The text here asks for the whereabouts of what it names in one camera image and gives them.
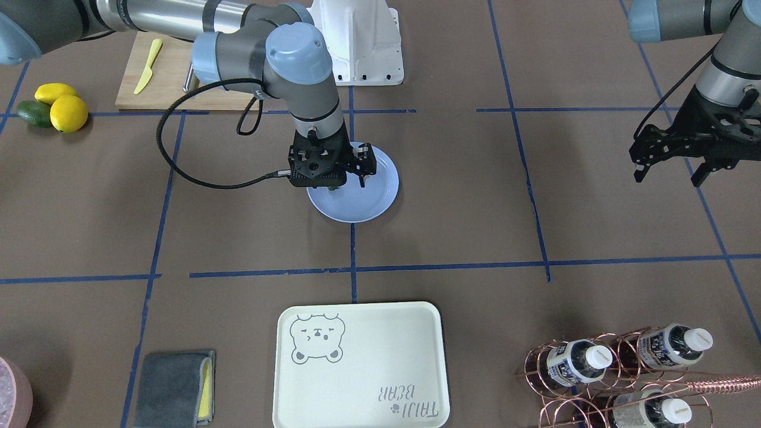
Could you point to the yellow lemon oval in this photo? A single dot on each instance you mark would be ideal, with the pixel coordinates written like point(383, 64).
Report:
point(50, 92)

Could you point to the yellow plastic knife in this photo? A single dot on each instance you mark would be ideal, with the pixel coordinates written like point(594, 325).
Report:
point(147, 72)

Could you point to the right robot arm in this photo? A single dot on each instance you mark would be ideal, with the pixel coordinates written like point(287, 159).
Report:
point(270, 52)

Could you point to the wooden cutting board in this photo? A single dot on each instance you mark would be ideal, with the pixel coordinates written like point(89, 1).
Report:
point(170, 70)

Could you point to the steel muddler black tip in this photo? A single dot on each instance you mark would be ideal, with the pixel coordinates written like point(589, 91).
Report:
point(190, 82)

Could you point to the bottle white cap lower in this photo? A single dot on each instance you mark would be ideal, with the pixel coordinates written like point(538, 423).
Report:
point(649, 408)

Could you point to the bottle white cap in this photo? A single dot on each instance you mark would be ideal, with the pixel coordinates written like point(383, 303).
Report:
point(576, 362)
point(649, 408)
point(673, 346)

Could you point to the green lime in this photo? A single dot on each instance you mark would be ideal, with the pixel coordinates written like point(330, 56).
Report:
point(35, 113)

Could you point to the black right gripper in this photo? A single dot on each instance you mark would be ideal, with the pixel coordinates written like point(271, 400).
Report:
point(364, 164)

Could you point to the yellow lemon round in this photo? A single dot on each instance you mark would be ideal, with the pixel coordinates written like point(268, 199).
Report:
point(68, 114)

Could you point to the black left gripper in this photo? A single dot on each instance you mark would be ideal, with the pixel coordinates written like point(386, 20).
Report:
point(699, 120)

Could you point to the copper wire bottle rack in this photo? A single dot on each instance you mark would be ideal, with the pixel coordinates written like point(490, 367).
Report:
point(591, 405)

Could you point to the pink bowl with ice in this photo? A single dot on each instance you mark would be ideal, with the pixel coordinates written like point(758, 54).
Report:
point(17, 396)

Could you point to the grey folded cloth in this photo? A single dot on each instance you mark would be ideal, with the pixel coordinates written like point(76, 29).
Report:
point(176, 389)

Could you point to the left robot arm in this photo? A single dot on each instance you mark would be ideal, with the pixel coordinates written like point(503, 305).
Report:
point(729, 68)

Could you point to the blue plate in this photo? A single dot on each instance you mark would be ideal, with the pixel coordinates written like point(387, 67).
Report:
point(352, 203)

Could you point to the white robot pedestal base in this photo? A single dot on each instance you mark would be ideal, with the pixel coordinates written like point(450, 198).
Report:
point(364, 40)

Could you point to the cream bear tray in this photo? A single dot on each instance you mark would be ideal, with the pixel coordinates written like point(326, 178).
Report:
point(360, 365)

